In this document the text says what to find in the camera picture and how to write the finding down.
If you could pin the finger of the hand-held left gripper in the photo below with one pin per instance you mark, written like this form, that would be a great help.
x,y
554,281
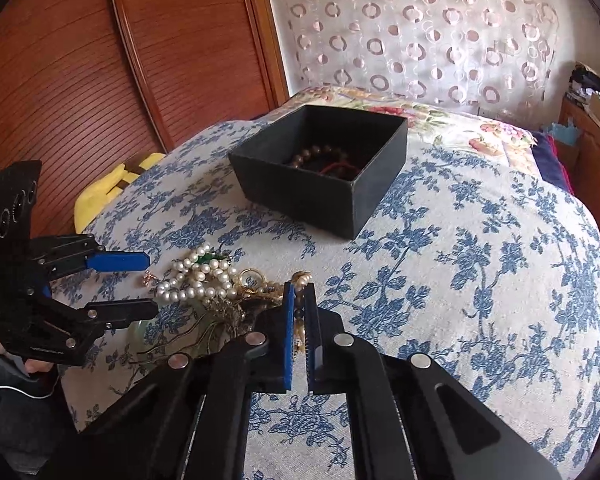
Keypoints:
x,y
125,310
121,261

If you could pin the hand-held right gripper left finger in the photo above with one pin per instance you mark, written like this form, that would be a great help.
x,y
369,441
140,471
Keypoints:
x,y
288,336

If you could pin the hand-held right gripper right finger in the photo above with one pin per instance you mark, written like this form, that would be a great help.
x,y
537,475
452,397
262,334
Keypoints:
x,y
314,360

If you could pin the rose gold earring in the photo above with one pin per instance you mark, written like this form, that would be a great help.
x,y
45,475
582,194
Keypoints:
x,y
150,278

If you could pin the green stone pendant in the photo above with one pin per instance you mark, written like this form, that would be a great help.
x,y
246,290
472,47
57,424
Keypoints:
x,y
213,259

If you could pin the black jewelry box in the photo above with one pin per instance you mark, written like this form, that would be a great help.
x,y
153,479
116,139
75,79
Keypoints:
x,y
305,202

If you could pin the person's left hand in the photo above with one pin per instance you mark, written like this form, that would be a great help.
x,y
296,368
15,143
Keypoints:
x,y
38,367

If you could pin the yellow cloth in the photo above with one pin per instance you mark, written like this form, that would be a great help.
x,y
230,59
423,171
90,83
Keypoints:
x,y
95,201

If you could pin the wooden louvered wardrobe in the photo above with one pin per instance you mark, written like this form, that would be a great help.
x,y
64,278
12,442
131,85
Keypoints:
x,y
80,85

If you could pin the pink floral quilt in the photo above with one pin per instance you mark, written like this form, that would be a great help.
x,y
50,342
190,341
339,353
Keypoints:
x,y
455,125

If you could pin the navy blanket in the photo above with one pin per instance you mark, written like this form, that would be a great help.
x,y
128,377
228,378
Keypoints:
x,y
547,160

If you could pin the red blanket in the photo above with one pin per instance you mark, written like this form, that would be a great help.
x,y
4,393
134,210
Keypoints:
x,y
564,172

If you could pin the circle patterned sheer curtain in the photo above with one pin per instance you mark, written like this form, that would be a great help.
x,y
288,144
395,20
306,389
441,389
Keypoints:
x,y
405,35

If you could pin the blue plastic bag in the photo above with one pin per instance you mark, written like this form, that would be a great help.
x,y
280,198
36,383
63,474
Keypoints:
x,y
566,134

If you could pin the wooden cabinet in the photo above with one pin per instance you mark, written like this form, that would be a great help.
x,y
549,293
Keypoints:
x,y
596,172

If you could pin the pile of dark clothes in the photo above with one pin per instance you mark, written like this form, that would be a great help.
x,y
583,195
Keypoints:
x,y
585,82

